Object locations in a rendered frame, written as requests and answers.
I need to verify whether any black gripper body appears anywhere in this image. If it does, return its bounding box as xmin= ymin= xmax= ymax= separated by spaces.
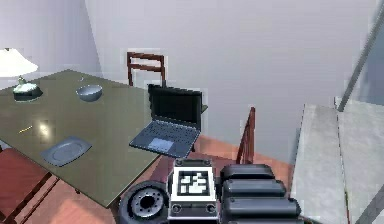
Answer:
xmin=117 ymin=180 xmax=170 ymax=224

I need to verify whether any dark red wooden chair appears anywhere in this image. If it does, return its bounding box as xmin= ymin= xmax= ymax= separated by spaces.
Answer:
xmin=0 ymin=146 xmax=61 ymax=224
xmin=126 ymin=51 xmax=167 ymax=88
xmin=156 ymin=106 xmax=257 ymax=188

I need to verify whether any black open laptop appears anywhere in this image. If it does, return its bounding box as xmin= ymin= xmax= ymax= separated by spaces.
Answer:
xmin=128 ymin=83 xmax=204 ymax=159

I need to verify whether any olive green dining table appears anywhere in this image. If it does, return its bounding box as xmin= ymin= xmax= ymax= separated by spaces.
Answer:
xmin=0 ymin=68 xmax=209 ymax=209

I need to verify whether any grey blue square plate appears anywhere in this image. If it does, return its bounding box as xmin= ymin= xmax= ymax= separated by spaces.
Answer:
xmin=40 ymin=135 xmax=93 ymax=168

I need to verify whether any grey blue bowl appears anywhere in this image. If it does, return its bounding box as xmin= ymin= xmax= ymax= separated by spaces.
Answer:
xmin=75 ymin=84 xmax=104 ymax=103

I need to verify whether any white shade table lamp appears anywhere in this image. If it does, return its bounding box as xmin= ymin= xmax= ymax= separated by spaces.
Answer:
xmin=0 ymin=47 xmax=44 ymax=103

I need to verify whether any pale grey marbled counter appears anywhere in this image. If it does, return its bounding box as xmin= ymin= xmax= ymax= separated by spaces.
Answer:
xmin=289 ymin=96 xmax=384 ymax=224

